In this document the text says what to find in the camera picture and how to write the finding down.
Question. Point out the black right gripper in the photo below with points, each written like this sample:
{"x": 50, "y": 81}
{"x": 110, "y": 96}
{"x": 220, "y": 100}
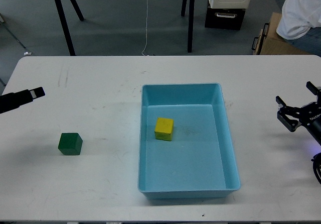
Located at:
{"x": 307, "y": 116}

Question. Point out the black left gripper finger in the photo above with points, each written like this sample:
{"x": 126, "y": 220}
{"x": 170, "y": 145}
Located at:
{"x": 14, "y": 100}

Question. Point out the green wooden cube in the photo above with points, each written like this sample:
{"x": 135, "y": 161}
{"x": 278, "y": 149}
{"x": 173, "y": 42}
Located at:
{"x": 70, "y": 144}

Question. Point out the yellow wooden cube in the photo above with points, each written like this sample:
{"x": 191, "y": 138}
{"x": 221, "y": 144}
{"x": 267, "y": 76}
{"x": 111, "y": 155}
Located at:
{"x": 164, "y": 129}

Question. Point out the person in white shirt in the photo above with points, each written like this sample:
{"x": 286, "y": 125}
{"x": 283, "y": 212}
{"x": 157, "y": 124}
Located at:
{"x": 300, "y": 25}

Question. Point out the black storage case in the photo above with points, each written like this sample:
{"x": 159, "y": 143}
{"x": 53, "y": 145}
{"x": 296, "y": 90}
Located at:
{"x": 228, "y": 19}

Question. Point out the light blue plastic bin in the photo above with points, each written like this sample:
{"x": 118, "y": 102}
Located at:
{"x": 199, "y": 161}

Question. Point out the black right table legs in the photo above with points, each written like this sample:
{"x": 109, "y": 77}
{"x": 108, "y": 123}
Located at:
{"x": 190, "y": 21}

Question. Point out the wooden crate with handles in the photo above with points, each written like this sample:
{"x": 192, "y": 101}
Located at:
{"x": 270, "y": 43}

